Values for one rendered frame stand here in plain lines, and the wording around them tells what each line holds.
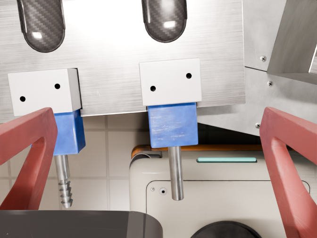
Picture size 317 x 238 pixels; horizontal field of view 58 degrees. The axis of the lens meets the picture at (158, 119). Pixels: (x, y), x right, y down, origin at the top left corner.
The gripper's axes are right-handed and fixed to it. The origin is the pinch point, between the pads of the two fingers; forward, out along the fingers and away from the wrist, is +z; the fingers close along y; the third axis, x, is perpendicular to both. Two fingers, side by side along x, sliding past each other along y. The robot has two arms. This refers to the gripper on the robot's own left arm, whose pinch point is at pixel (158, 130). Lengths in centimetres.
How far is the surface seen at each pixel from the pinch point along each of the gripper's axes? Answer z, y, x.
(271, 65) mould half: 18.1, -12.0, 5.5
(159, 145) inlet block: 9.6, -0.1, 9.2
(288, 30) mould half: 18.0, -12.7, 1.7
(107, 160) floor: 74, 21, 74
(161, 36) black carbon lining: 15.4, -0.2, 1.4
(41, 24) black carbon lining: 16.2, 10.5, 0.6
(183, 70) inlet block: 11.4, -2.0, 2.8
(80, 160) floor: 74, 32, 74
